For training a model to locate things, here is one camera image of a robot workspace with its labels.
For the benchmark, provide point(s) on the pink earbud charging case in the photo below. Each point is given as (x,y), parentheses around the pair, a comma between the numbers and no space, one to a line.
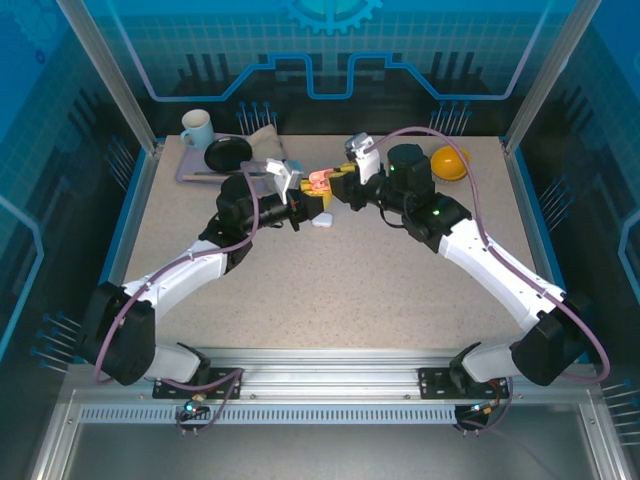
(317,176)

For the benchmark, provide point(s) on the white earbud charging case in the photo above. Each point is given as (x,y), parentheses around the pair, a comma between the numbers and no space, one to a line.
(325,221)

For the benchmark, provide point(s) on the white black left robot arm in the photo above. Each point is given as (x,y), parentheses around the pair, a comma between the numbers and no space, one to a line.
(175,270)

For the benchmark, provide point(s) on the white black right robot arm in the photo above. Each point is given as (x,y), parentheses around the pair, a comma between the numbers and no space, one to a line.
(500,270)

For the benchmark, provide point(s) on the orange bowl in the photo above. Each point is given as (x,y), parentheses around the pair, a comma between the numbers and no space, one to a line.
(450,161)

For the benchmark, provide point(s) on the black plate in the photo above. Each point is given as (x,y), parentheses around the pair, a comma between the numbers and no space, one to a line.
(227,152)

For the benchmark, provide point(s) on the beige folded cloth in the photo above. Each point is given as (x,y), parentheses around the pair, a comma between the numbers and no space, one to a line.
(267,142)

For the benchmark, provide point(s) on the purple tray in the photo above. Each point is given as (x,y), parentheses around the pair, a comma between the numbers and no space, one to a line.
(192,160)

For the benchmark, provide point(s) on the light blue mug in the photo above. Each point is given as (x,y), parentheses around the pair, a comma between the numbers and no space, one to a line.
(200,135)

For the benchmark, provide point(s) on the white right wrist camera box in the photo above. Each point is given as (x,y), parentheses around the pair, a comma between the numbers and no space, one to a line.
(365,155)

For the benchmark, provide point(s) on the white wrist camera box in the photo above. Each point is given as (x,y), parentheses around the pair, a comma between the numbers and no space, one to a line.
(365,155)
(285,175)

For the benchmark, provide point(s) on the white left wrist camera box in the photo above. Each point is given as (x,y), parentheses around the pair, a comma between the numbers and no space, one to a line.
(285,175)

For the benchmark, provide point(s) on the aluminium frame post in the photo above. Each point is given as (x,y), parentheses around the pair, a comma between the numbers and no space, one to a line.
(547,75)
(115,80)

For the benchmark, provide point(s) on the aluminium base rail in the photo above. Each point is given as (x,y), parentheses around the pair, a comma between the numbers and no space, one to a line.
(325,372)

